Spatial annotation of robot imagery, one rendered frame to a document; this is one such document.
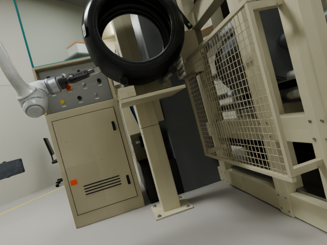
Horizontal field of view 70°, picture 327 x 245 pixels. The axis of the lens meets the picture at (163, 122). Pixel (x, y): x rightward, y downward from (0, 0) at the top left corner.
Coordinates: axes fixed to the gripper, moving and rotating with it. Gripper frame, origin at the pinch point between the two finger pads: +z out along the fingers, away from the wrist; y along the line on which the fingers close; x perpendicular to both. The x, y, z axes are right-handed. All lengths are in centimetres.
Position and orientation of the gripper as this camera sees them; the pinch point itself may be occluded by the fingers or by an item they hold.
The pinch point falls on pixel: (94, 71)
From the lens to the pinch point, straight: 142.1
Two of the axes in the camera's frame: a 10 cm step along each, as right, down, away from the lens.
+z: 9.1, -3.8, 1.8
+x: 3.8, 9.2, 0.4
